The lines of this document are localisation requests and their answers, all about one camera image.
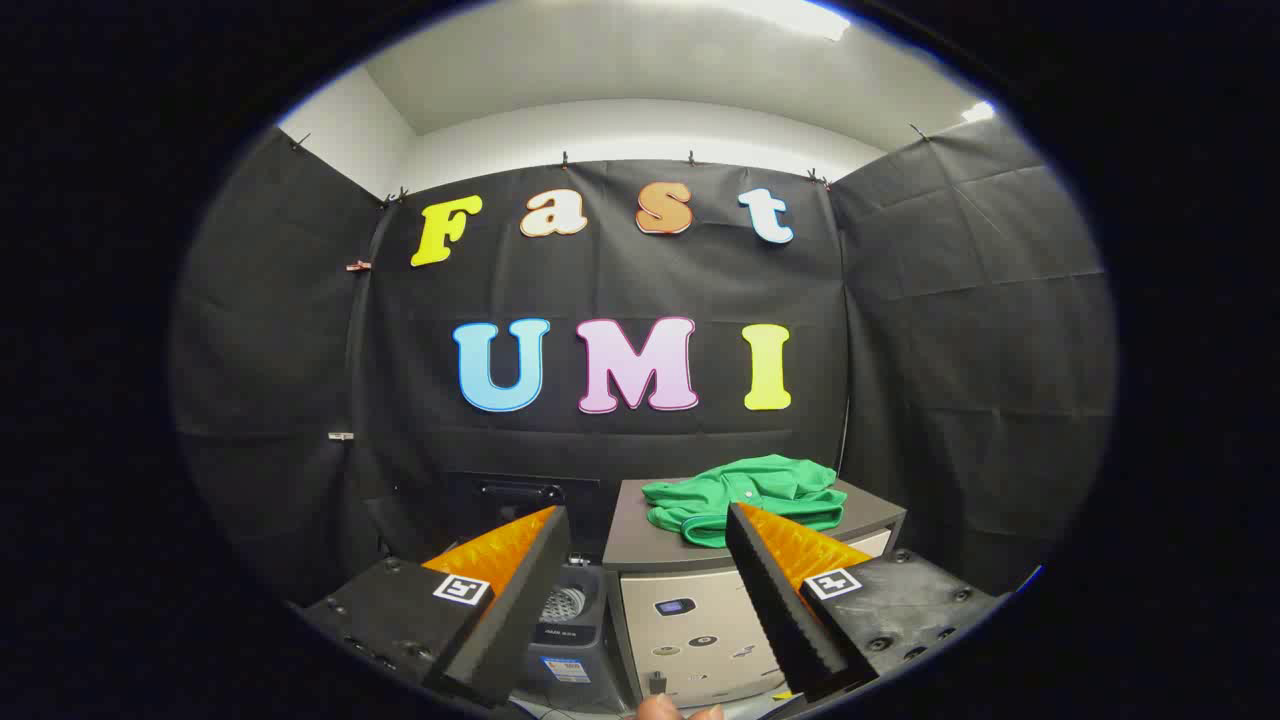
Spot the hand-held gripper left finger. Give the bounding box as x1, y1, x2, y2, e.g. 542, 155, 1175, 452
285, 505, 571, 709

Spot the green shirt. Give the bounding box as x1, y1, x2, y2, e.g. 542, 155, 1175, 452
642, 455, 849, 549

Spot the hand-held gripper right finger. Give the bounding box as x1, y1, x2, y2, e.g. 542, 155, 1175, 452
725, 502, 1011, 704

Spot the row of small black clips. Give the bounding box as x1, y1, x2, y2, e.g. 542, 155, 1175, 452
288, 122, 931, 207

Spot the long ceiling light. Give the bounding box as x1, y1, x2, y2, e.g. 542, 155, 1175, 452
735, 0, 853, 42

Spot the grey cabinet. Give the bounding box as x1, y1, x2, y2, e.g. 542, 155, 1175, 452
603, 478, 908, 713

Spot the grey washing machine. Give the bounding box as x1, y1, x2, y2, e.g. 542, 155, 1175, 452
515, 558, 629, 713

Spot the black backdrop cloth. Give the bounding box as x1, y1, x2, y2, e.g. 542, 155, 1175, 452
170, 118, 1116, 601

